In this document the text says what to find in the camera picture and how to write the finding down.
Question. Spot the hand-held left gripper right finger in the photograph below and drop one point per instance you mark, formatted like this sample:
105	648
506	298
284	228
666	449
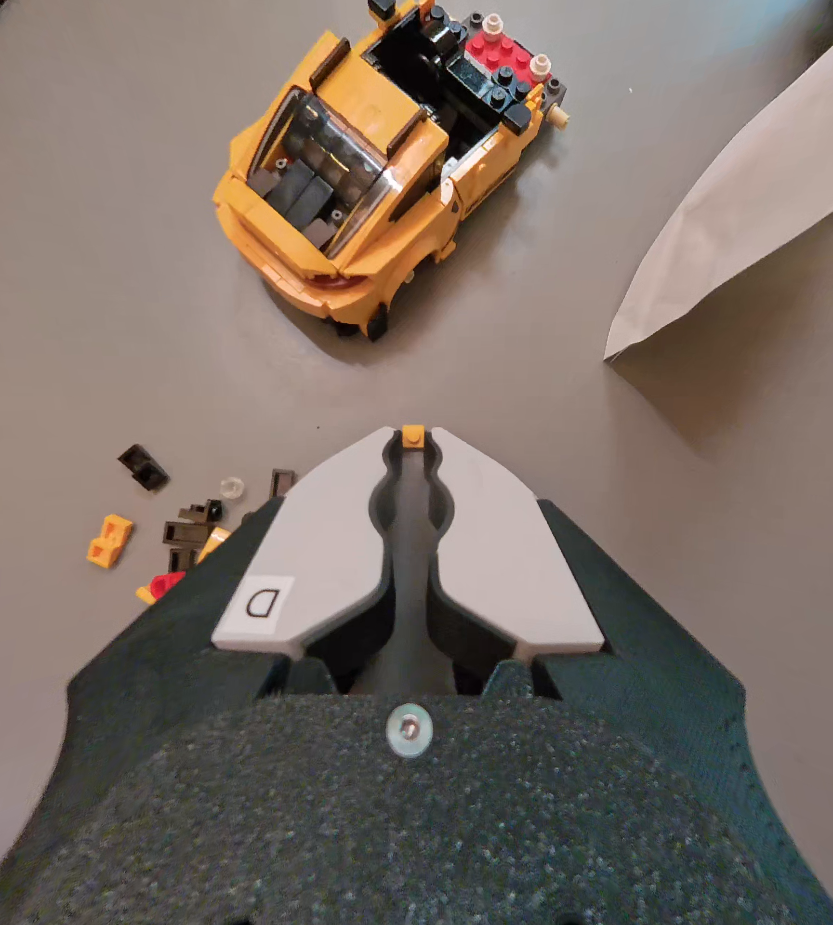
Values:
517	571

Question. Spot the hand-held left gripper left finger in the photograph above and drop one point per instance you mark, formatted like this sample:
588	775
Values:
315	549

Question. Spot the orange square toy brick plate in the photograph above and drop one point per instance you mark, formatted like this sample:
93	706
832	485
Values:
414	436

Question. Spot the large pile of toy bricks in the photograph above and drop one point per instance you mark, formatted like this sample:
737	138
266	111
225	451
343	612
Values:
109	542

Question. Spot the torn white paper bag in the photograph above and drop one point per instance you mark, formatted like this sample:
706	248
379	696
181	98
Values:
785	181

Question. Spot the yellow toy brick car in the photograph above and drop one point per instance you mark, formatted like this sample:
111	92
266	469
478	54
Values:
373	123

